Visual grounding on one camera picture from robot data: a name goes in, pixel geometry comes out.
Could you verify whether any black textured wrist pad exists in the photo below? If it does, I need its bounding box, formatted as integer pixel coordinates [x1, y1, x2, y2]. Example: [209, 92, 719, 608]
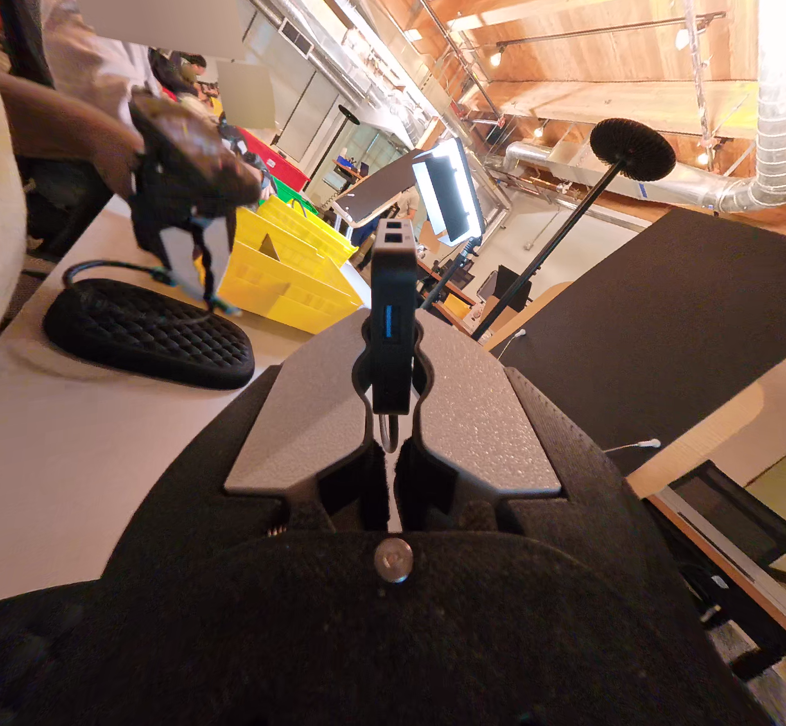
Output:
[43, 278, 255, 391]

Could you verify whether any black board with wooden rim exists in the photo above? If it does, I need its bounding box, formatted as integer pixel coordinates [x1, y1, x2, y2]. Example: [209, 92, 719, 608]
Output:
[485, 207, 786, 500]
[332, 149, 431, 228]

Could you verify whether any person's left forearm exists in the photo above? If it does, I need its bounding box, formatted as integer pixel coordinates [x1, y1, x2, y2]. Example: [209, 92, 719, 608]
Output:
[0, 72, 143, 202]

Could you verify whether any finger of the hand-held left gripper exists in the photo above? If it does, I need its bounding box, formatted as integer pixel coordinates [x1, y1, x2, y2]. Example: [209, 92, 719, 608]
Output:
[161, 219, 233, 301]

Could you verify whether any black computer monitor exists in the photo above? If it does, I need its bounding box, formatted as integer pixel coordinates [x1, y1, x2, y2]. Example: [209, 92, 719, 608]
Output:
[668, 460, 786, 568]

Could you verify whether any black pole with round disc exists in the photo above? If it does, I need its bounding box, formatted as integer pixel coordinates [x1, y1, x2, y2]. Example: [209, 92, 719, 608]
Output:
[305, 104, 361, 187]
[472, 118, 678, 341]

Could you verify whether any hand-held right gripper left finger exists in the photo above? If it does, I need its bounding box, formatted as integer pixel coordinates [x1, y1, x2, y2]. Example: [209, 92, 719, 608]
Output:
[224, 307, 377, 495]

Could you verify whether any black usb hub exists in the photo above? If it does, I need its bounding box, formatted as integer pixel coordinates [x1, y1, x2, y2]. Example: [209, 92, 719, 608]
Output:
[368, 218, 420, 454]

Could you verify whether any yellow plastic bin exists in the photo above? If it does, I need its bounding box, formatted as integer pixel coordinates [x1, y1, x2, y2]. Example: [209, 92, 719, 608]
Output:
[257, 194, 360, 269]
[218, 205, 364, 335]

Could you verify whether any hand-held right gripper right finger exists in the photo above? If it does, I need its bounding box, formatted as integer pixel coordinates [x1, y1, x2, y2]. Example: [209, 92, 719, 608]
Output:
[409, 310, 563, 494]

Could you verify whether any person's left hand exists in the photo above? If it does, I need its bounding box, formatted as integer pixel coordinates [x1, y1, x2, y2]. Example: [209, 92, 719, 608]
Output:
[131, 91, 265, 219]

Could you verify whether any light panel stand pole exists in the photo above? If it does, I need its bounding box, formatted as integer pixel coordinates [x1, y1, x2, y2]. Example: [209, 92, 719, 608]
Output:
[420, 235, 486, 312]

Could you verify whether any green plastic bin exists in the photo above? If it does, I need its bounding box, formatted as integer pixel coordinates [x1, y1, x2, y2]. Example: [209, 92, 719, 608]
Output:
[270, 175, 320, 215]

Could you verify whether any red plastic bin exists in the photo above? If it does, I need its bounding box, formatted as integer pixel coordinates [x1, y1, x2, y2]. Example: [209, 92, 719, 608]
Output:
[236, 126, 311, 193]

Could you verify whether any black braided hdmi cable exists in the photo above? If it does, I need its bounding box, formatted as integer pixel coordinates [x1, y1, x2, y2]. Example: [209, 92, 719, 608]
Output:
[61, 219, 245, 317]

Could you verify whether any lit led light panel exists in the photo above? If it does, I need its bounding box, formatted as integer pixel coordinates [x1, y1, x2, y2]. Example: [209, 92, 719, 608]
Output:
[410, 137, 487, 248]

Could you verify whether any silver ventilation duct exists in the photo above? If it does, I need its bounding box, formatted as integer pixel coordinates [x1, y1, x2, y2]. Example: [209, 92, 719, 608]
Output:
[504, 0, 786, 215]

